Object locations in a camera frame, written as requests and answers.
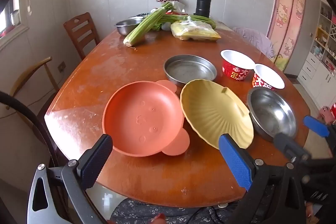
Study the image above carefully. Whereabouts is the yellow shell-shaped plate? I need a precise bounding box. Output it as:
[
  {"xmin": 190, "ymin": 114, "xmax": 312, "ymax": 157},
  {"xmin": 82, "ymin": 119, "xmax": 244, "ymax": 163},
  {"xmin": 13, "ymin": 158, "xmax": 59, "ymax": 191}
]
[{"xmin": 180, "ymin": 79, "xmax": 255, "ymax": 150}]

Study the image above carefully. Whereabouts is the small steel bowl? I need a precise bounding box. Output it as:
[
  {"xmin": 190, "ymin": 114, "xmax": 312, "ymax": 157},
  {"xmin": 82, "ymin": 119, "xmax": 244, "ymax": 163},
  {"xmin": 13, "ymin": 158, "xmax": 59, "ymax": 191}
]
[{"xmin": 115, "ymin": 18, "xmax": 143, "ymax": 36}]

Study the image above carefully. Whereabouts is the red paper bowl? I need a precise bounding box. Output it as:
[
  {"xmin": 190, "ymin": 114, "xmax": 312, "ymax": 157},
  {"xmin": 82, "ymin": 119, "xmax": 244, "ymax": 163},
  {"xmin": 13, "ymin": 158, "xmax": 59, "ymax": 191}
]
[
  {"xmin": 251, "ymin": 63, "xmax": 285, "ymax": 91},
  {"xmin": 220, "ymin": 49, "xmax": 256, "ymax": 81}
]

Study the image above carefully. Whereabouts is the long celery bundle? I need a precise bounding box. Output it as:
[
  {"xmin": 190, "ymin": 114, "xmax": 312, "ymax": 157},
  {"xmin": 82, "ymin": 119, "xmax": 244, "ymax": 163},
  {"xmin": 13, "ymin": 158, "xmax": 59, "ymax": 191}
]
[{"xmin": 123, "ymin": 2, "xmax": 176, "ymax": 47}]

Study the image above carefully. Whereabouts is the light wooden armchair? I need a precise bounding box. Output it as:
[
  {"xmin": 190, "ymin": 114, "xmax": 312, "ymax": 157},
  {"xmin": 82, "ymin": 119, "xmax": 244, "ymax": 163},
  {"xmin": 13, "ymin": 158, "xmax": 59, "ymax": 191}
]
[{"xmin": 5, "ymin": 56, "xmax": 61, "ymax": 119}]

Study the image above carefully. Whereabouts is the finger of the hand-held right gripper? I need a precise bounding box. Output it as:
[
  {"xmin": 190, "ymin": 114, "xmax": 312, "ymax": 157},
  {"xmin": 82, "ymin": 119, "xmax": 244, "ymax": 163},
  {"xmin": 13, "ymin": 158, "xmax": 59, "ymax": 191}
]
[
  {"xmin": 273, "ymin": 132, "xmax": 311, "ymax": 161},
  {"xmin": 303, "ymin": 115, "xmax": 336, "ymax": 140}
]

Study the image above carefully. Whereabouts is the black cable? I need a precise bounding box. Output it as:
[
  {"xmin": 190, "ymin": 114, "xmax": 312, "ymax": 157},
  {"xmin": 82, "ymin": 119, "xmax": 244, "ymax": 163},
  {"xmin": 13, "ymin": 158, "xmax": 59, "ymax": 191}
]
[{"xmin": 0, "ymin": 91, "xmax": 66, "ymax": 182}]

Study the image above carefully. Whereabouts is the wide steel bowl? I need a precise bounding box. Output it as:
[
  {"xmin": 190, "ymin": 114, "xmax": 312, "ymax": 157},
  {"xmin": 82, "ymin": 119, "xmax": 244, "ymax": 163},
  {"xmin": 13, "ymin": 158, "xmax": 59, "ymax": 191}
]
[{"xmin": 247, "ymin": 87, "xmax": 298, "ymax": 142}]

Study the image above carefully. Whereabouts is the yellow noodle bag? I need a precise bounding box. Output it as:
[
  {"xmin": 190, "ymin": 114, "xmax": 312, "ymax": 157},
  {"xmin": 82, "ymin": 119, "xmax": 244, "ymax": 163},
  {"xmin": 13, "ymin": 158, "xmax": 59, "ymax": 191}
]
[{"xmin": 170, "ymin": 20, "xmax": 221, "ymax": 42}]

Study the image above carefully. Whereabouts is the brown wooden chair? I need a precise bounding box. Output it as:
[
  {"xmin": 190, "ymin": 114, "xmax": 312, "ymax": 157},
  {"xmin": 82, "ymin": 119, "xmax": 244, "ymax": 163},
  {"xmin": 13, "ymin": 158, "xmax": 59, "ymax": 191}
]
[{"xmin": 63, "ymin": 12, "xmax": 101, "ymax": 60}]

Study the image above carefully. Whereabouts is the clear bouquet wrap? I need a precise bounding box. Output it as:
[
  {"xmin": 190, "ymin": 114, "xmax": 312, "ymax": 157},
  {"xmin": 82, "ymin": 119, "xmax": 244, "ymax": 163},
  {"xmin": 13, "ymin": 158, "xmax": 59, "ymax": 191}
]
[{"xmin": 172, "ymin": 2, "xmax": 187, "ymax": 14}]

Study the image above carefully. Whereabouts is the window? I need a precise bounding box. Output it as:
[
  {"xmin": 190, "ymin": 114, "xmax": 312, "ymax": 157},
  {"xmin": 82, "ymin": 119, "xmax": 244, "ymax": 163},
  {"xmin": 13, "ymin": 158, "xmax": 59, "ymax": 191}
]
[{"xmin": 0, "ymin": 0, "xmax": 29, "ymax": 38}]

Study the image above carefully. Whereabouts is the pink stool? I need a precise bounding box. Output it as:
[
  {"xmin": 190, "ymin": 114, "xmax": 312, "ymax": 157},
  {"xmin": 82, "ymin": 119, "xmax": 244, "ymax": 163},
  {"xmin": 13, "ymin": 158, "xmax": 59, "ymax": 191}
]
[{"xmin": 319, "ymin": 106, "xmax": 332, "ymax": 119}]

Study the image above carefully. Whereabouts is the wrapped celery bundle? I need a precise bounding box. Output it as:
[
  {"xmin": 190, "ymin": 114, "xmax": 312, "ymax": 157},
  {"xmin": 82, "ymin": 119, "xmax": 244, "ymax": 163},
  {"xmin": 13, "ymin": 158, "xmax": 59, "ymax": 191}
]
[{"xmin": 157, "ymin": 14, "xmax": 216, "ymax": 30}]

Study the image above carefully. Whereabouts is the round steel pan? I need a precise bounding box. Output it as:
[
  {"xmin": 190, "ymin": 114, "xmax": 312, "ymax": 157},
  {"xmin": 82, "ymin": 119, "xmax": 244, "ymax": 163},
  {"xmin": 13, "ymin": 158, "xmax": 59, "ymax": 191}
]
[{"xmin": 163, "ymin": 55, "xmax": 218, "ymax": 87}]

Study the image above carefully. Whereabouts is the white cabinet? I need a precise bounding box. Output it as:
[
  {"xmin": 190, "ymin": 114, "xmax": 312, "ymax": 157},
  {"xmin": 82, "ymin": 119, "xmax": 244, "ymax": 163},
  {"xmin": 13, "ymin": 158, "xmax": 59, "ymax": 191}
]
[{"xmin": 297, "ymin": 0, "xmax": 336, "ymax": 106}]

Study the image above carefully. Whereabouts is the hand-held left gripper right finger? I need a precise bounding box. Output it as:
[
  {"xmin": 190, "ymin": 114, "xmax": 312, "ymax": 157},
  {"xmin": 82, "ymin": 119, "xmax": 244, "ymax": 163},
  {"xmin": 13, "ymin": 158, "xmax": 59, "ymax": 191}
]
[{"xmin": 218, "ymin": 134, "xmax": 307, "ymax": 224}]

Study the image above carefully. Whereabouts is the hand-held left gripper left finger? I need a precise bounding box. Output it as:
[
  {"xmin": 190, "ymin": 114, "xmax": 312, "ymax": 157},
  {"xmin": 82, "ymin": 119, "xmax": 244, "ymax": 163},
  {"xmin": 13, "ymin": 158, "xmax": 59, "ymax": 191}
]
[{"xmin": 26, "ymin": 134, "xmax": 114, "ymax": 224}]

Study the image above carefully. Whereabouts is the floral clothing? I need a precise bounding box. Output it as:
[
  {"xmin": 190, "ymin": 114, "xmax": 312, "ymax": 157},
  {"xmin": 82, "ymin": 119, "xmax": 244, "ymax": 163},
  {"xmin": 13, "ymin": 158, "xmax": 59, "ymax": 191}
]
[{"xmin": 110, "ymin": 196, "xmax": 276, "ymax": 224}]

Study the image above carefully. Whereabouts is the black thermos flask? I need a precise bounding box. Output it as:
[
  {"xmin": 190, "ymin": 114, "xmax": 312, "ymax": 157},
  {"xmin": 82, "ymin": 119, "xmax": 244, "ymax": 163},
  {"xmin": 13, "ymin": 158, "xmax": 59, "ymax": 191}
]
[{"xmin": 196, "ymin": 0, "xmax": 210, "ymax": 18}]

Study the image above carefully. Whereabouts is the purple cloth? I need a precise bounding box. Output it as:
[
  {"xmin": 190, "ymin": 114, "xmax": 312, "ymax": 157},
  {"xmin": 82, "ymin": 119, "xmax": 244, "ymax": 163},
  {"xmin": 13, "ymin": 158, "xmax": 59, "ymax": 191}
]
[{"xmin": 232, "ymin": 27, "xmax": 275, "ymax": 58}]

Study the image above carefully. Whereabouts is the pink cat print curtain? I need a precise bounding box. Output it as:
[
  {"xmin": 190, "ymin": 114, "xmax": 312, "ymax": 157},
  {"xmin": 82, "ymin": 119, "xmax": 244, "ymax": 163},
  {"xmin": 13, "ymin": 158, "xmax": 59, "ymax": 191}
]
[{"xmin": 266, "ymin": 0, "xmax": 307, "ymax": 72}]

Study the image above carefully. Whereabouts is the orange bear-shaped plate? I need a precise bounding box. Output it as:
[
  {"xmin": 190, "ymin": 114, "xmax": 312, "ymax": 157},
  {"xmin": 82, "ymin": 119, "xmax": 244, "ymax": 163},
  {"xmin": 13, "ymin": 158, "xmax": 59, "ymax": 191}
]
[{"xmin": 102, "ymin": 80, "xmax": 191, "ymax": 157}]

